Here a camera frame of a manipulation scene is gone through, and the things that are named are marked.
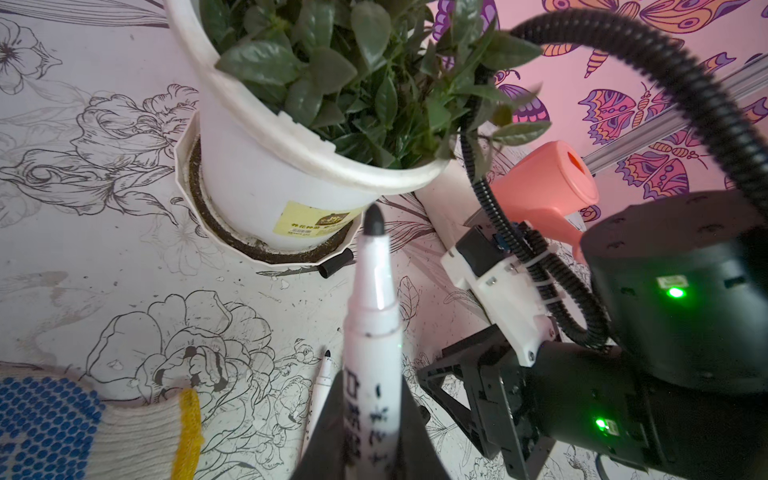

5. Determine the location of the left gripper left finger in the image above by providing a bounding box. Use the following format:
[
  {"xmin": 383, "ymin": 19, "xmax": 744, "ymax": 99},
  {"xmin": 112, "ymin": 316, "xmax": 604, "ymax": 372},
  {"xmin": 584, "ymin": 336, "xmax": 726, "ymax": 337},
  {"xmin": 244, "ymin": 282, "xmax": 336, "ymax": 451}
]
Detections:
[{"xmin": 290, "ymin": 372, "xmax": 346, "ymax": 480}]

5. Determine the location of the thin white pen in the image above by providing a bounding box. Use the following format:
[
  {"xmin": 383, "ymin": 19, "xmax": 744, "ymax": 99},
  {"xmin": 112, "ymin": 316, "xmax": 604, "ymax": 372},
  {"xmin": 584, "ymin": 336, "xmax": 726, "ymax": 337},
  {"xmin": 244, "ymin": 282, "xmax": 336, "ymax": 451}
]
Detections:
[{"xmin": 300, "ymin": 349, "xmax": 335, "ymax": 457}]

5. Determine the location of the blue dotted knit glove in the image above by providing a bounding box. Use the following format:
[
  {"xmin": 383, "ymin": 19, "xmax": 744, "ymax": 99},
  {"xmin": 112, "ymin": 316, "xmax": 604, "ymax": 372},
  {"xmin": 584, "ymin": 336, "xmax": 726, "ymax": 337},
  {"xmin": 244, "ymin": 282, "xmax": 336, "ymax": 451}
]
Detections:
[{"xmin": 1, "ymin": 366, "xmax": 203, "ymax": 479}]

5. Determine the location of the white whiteboard marker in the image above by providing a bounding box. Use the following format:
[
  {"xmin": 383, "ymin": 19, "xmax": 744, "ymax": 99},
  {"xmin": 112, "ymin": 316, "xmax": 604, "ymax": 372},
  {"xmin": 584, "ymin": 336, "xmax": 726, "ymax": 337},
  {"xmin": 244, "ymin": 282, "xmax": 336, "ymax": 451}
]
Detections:
[{"xmin": 342, "ymin": 204, "xmax": 403, "ymax": 479}]

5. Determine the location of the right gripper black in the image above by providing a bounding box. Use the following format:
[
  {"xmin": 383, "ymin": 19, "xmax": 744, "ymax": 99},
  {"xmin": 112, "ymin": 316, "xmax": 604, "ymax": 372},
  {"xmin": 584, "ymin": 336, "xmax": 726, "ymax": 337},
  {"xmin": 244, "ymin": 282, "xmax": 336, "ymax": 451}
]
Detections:
[{"xmin": 417, "ymin": 326, "xmax": 660, "ymax": 479}]

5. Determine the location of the potted green plant white pot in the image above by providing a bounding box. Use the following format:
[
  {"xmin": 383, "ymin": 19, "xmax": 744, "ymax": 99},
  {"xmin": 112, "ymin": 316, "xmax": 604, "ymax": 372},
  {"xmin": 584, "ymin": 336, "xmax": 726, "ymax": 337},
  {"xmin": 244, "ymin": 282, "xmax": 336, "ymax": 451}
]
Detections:
[{"xmin": 165, "ymin": 1, "xmax": 542, "ymax": 259}]

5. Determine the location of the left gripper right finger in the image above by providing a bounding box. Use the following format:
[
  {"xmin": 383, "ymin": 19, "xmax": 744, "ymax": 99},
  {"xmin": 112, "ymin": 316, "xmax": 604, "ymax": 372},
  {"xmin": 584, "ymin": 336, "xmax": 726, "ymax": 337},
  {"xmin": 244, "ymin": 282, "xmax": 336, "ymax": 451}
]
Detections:
[{"xmin": 397, "ymin": 378, "xmax": 450, "ymax": 480}]

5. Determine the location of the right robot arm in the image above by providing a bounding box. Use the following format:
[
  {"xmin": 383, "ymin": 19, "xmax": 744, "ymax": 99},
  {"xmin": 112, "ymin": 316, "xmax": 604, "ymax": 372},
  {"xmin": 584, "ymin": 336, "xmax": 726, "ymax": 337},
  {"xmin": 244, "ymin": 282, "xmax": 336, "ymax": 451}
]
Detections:
[{"xmin": 419, "ymin": 10, "xmax": 767, "ymax": 479}]

